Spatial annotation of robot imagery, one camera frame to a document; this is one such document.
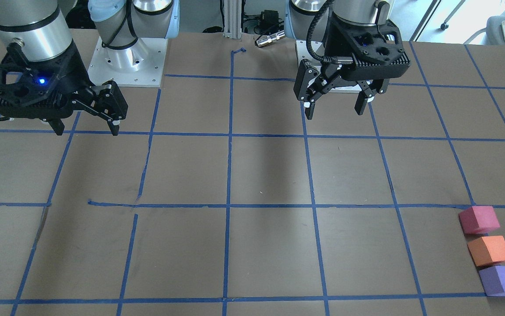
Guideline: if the purple foam block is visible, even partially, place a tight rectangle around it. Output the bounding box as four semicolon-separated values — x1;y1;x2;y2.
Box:
479;266;505;297

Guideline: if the aluminium frame post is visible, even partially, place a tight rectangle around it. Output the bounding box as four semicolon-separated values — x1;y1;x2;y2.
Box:
222;0;243;40

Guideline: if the metal connector plug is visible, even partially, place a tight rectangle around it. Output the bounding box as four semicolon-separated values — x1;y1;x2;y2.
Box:
254;30;286;48

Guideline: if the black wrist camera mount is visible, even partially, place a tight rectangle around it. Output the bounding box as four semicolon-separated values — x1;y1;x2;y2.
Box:
0;40;83;121
325;16;411;82

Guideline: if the red foam block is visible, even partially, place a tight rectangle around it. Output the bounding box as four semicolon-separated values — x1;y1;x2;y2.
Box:
458;205;500;234

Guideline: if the orange foam block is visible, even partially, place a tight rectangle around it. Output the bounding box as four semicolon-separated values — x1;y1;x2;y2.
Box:
467;236;505;267

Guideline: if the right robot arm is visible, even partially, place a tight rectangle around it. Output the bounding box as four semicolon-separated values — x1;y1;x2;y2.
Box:
0;0;180;136

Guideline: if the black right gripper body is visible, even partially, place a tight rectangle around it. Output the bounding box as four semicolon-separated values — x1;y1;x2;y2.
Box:
48;44;128;126

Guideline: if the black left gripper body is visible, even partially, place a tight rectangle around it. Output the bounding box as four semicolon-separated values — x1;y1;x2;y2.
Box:
293;20;389;102

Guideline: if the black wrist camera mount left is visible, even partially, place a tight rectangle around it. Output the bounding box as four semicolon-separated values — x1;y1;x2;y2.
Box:
325;16;411;82

